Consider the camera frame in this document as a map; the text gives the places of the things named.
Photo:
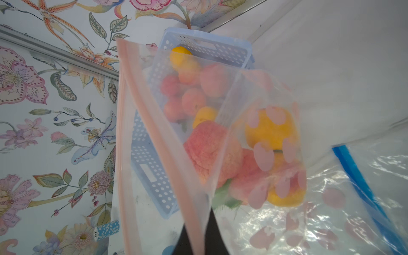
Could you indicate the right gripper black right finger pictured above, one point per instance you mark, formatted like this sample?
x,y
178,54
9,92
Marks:
x,y
214,244

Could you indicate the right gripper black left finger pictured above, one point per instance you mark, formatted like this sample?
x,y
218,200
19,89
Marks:
x,y
183,246

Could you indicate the clear pink zip-top bag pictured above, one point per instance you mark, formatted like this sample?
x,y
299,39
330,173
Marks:
x,y
256,227

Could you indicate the pink peach with leaf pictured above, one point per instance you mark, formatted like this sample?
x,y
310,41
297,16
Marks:
x,y
203,147

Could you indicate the yellow peach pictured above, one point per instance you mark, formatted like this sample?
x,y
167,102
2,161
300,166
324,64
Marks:
x,y
178,56
268,131
204,114
288,183

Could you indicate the pink peach centre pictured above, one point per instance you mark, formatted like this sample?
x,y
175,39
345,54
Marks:
x,y
193,100

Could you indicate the clear blue zip-top bag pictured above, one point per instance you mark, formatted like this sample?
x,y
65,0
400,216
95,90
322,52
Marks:
x,y
377,166

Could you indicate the orange red peach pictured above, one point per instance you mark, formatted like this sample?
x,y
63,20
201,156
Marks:
x,y
189,73

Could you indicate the yellow peach top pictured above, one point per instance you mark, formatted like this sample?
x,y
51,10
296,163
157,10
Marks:
x,y
178,56

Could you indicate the light blue toy microphone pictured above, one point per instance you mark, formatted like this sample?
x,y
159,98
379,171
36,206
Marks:
x,y
168,250

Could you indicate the blue patterned poker chip stack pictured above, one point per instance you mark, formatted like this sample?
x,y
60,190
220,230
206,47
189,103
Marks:
x,y
106,230

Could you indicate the blue perforated plastic basket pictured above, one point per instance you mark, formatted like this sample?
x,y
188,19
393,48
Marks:
x,y
153,65

